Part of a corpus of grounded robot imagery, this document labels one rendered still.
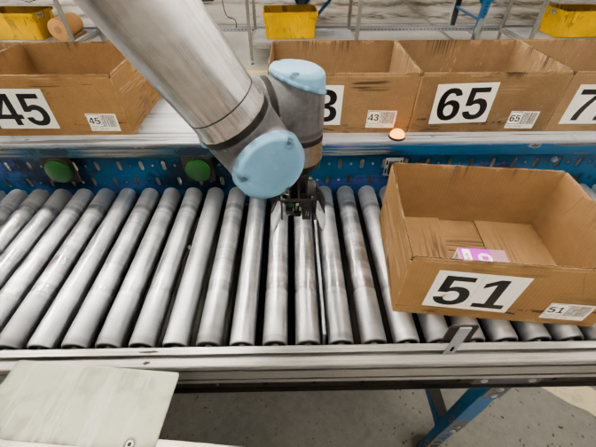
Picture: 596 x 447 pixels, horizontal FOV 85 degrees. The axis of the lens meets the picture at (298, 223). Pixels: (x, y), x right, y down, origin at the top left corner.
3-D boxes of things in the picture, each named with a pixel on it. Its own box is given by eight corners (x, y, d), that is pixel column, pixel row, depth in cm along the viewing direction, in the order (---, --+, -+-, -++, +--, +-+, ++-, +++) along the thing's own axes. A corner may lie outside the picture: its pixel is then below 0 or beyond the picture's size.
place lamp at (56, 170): (50, 184, 94) (37, 163, 89) (53, 181, 95) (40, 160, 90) (75, 184, 94) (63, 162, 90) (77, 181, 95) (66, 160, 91)
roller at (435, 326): (436, 359, 66) (425, 351, 63) (383, 197, 104) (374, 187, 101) (460, 351, 64) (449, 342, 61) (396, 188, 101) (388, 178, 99)
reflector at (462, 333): (433, 357, 62) (451, 328, 55) (431, 352, 63) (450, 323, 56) (458, 356, 63) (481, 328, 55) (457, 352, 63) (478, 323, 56)
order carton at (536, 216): (390, 311, 67) (411, 257, 55) (378, 215, 88) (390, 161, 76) (594, 327, 64) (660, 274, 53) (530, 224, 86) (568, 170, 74)
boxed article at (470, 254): (504, 283, 71) (513, 270, 68) (457, 279, 72) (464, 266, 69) (495, 263, 75) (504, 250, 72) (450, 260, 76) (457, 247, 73)
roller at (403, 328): (404, 344, 61) (427, 348, 62) (361, 179, 99) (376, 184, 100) (391, 356, 64) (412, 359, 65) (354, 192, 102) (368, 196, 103)
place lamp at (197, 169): (187, 182, 95) (182, 161, 90) (189, 179, 96) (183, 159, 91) (212, 182, 95) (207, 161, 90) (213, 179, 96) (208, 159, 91)
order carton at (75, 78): (-7, 137, 93) (-51, 75, 81) (48, 96, 114) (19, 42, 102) (133, 137, 93) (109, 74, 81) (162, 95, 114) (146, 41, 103)
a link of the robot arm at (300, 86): (255, 58, 52) (311, 50, 55) (261, 130, 61) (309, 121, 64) (278, 78, 46) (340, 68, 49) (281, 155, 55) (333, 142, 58)
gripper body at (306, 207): (279, 222, 67) (277, 173, 59) (280, 196, 73) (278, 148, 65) (317, 222, 67) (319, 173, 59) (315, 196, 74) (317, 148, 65)
